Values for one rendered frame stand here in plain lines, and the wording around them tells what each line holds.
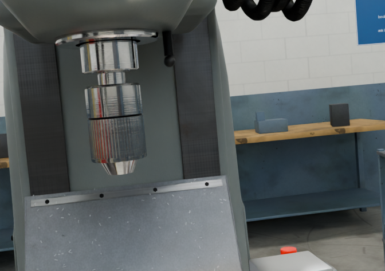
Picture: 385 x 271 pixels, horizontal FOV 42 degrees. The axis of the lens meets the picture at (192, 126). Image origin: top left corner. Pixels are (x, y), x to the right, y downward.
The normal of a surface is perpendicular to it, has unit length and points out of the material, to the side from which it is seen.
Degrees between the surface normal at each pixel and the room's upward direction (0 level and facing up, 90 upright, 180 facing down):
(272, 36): 90
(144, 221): 63
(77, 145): 90
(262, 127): 90
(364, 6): 90
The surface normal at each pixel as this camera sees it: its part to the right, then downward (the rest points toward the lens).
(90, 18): 0.09, 0.88
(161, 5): 0.56, 0.71
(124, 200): 0.07, -0.40
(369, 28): 0.13, 0.05
